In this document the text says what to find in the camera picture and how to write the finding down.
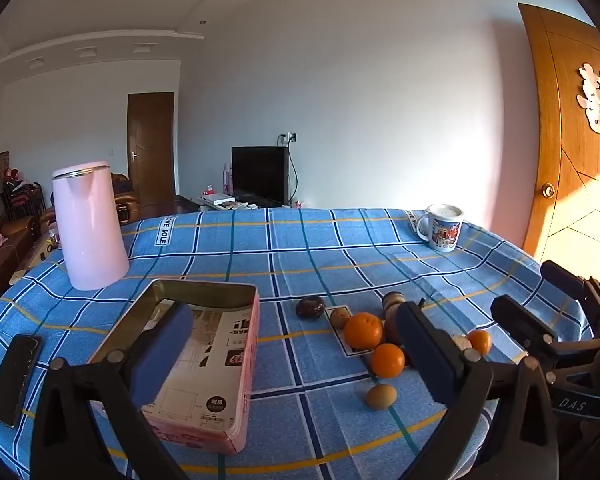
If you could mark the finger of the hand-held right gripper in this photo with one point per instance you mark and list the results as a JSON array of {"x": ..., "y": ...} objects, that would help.
[
  {"x": 562, "y": 277},
  {"x": 522, "y": 320}
]

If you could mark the brown pale-banded fruit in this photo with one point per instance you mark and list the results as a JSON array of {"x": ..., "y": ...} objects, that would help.
[{"x": 392, "y": 302}]

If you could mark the white flat box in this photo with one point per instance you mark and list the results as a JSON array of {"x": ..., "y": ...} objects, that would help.
[{"x": 217, "y": 199}]

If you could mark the dark wrinkled passion fruit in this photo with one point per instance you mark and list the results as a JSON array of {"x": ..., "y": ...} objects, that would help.
[{"x": 310, "y": 306}]

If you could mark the brown leather sofa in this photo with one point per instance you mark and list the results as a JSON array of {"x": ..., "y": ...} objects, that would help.
[{"x": 15, "y": 245}]

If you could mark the black television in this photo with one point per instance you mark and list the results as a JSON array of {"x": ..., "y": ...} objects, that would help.
[{"x": 257, "y": 172}]

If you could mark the dark low tv stand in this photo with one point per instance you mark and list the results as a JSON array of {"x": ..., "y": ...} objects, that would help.
[{"x": 190, "y": 202}]

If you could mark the pink electric kettle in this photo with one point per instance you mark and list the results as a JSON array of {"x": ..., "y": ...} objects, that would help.
[{"x": 87, "y": 230}]

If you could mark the pink metal tin box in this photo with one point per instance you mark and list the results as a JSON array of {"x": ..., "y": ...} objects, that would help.
[{"x": 215, "y": 400}]

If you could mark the dark brown door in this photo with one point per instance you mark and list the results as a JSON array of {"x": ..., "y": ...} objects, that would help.
[{"x": 150, "y": 150}]

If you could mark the small orange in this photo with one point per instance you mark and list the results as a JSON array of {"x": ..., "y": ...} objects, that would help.
[{"x": 481, "y": 341}]

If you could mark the black smartphone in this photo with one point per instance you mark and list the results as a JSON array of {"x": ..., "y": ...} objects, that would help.
[{"x": 12, "y": 380}]

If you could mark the white wall socket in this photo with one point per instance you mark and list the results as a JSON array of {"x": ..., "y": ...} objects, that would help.
[{"x": 287, "y": 137}]

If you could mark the brass door knob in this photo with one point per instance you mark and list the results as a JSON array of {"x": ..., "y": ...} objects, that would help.
[{"x": 548, "y": 190}]

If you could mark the large orange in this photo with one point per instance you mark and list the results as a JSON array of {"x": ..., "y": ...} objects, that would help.
[{"x": 363, "y": 331}]

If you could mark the medium orange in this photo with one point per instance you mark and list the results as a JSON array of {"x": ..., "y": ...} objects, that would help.
[{"x": 387, "y": 360}]

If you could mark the blue plaid tablecloth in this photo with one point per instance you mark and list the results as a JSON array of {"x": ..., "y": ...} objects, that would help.
[{"x": 305, "y": 250}]

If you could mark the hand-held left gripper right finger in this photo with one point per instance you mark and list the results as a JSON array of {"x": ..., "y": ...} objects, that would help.
[{"x": 427, "y": 357}]

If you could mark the orange wooden door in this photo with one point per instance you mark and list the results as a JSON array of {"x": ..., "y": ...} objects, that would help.
[{"x": 555, "y": 135}]

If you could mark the dark folding chair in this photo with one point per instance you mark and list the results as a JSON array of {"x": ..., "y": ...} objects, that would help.
[{"x": 25, "y": 200}]

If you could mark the white printed mug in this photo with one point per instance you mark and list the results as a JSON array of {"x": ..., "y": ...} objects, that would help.
[{"x": 442, "y": 232}]

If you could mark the brown kiwi fruit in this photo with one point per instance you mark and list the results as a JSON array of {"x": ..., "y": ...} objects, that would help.
[
  {"x": 381, "y": 396},
  {"x": 340, "y": 318}
]

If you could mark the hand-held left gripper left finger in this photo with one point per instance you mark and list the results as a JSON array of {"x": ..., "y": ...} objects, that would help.
[{"x": 162, "y": 355}]

